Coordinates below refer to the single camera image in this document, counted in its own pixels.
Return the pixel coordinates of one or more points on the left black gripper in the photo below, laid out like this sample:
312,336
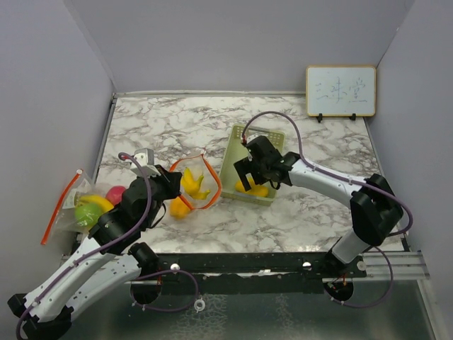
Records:
171,180

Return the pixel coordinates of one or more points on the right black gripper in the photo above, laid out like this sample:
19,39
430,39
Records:
246,166

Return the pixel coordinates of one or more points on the yellow mango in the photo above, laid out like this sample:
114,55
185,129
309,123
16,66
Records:
256,190

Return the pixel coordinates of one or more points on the small yellow bananas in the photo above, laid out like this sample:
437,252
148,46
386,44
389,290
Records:
193,186

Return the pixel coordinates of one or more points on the orange bell pepper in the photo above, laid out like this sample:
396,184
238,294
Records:
180,208

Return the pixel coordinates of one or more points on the red apple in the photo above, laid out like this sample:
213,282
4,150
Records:
114,194

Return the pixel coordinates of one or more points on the yellow banana bunch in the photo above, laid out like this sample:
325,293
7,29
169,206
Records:
103,203

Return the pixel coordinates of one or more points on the clear zip bag red zipper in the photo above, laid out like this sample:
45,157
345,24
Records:
62,219

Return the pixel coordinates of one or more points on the green lime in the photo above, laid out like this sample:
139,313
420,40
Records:
87,214

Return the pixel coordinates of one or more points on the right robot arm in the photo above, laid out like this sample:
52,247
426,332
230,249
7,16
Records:
373,207

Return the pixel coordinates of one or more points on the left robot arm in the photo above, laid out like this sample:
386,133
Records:
109,256

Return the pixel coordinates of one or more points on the small whiteboard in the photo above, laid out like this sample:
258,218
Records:
341,91

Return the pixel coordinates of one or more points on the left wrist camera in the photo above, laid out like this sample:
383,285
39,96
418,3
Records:
141,163

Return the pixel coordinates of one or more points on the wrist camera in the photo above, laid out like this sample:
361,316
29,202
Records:
248,138
141,163

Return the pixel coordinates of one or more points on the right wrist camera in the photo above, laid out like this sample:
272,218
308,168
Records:
248,138

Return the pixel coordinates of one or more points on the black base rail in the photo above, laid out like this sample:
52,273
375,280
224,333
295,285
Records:
253,273

